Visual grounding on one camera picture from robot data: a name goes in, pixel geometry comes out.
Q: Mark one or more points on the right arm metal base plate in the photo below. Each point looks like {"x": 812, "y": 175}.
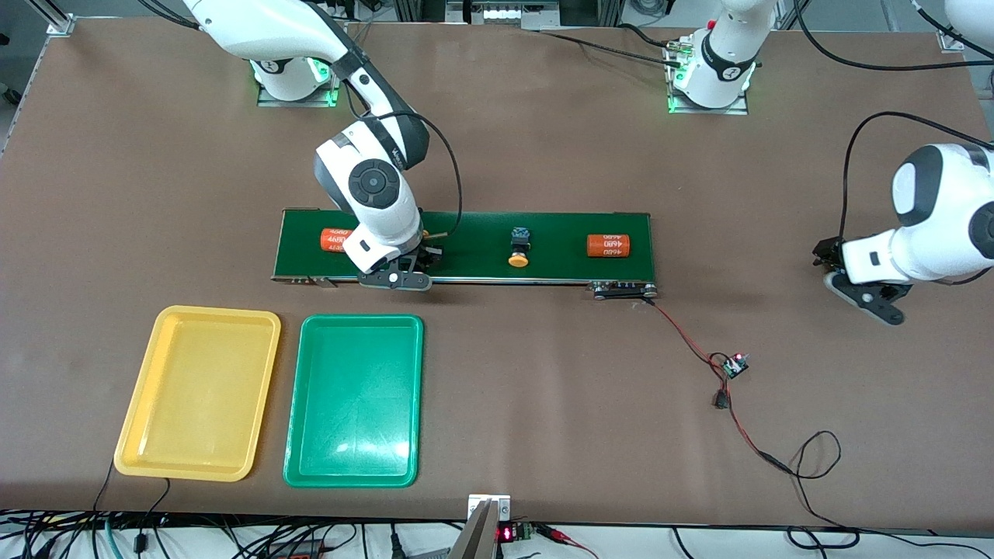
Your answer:
{"x": 299, "y": 102}

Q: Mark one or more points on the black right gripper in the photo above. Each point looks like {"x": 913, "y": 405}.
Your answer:
{"x": 426, "y": 253}

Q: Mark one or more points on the yellow plastic tray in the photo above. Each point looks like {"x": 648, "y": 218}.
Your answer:
{"x": 198, "y": 388}

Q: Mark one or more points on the green plastic tray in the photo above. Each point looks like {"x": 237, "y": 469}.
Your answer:
{"x": 353, "y": 400}

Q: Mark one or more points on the metal frame with light strip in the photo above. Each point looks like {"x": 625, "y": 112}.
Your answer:
{"x": 505, "y": 14}

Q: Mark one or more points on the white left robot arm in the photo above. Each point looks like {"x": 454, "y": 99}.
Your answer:
{"x": 932, "y": 210}

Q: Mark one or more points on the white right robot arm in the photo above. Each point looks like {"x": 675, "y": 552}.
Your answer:
{"x": 272, "y": 31}

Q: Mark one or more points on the red LED display module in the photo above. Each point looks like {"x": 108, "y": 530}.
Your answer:
{"x": 506, "y": 533}

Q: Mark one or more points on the green conveyor belt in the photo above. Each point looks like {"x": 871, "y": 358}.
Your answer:
{"x": 559, "y": 233}

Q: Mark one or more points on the yellow push button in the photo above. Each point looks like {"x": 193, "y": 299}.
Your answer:
{"x": 519, "y": 258}

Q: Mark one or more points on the aluminium corner profile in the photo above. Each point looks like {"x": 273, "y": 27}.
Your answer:
{"x": 58, "y": 23}
{"x": 951, "y": 43}

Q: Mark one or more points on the orange cylinder white print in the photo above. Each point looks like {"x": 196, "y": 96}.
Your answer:
{"x": 335, "y": 240}
{"x": 608, "y": 246}

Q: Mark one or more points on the aluminium camera bracket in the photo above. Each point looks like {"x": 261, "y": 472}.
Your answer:
{"x": 488, "y": 508}

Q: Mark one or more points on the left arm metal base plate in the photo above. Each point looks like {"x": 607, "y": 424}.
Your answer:
{"x": 707, "y": 110}

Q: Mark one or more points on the red clip test lead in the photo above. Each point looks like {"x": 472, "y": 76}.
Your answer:
{"x": 555, "y": 532}

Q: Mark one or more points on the small green circuit board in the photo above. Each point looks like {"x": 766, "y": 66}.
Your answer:
{"x": 735, "y": 366}

